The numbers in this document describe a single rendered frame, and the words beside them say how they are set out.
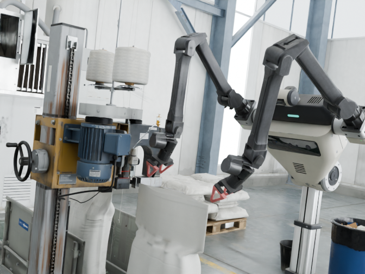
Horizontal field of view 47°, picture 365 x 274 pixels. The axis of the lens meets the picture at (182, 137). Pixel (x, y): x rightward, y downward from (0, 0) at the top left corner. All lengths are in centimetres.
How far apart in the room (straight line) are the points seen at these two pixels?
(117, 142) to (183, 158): 619
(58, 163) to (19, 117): 286
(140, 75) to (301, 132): 76
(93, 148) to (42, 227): 47
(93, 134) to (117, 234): 122
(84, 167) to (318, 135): 100
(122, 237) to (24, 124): 232
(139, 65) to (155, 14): 553
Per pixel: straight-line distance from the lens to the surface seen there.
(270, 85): 148
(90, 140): 182
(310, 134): 191
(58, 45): 199
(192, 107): 794
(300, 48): 148
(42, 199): 204
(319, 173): 205
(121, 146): 178
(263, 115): 152
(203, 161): 815
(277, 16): 997
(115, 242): 292
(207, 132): 811
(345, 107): 170
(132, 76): 188
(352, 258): 383
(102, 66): 212
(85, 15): 665
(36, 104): 484
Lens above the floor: 141
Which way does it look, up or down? 3 degrees down
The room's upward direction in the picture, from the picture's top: 6 degrees clockwise
